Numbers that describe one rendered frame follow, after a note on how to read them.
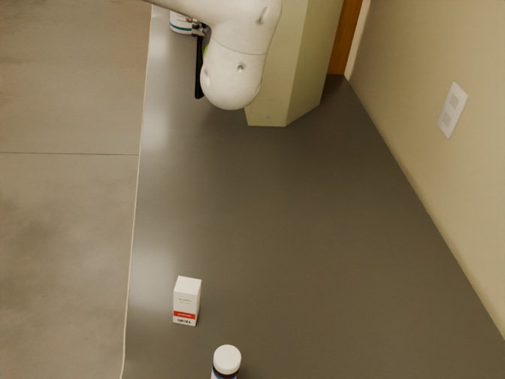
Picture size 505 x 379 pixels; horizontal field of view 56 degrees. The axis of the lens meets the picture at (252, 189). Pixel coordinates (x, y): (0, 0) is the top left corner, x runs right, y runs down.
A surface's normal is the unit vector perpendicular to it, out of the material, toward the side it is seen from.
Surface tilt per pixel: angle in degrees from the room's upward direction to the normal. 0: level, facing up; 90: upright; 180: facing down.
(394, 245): 0
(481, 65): 90
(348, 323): 0
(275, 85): 90
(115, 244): 0
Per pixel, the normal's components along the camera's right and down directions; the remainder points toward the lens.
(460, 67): -0.98, 0.00
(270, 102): 0.13, 0.64
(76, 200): 0.11, -0.77
